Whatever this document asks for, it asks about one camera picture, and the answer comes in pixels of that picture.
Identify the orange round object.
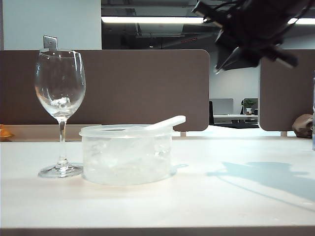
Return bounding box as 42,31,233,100
0,124,13,138

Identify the narrow brown desk partition panel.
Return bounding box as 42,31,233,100
259,49,315,132

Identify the white background desk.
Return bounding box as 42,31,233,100
213,114,259,125

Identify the grey background desk screen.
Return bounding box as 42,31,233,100
211,98,234,115

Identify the wide brown desk partition panel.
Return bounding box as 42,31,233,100
0,49,211,132

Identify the translucent white ice scoop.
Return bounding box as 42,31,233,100
144,115,187,131

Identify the translucent round plastic container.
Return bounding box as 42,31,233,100
78,123,176,185

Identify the grey wall switch plate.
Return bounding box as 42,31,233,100
43,34,59,52

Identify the brown mottled cloth bundle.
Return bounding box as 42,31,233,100
292,114,315,138

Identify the clear wine glass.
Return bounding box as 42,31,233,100
34,48,87,178

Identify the long ceiling light strip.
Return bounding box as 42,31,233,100
101,16,315,25

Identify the black office chair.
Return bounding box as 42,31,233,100
209,100,215,125

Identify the small green potted plant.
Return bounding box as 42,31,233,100
240,98,258,116

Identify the clear ice cube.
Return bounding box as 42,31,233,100
53,97,72,109

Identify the pile of clear ice cubes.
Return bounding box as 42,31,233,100
83,136,172,182

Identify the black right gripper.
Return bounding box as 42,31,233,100
191,0,298,73

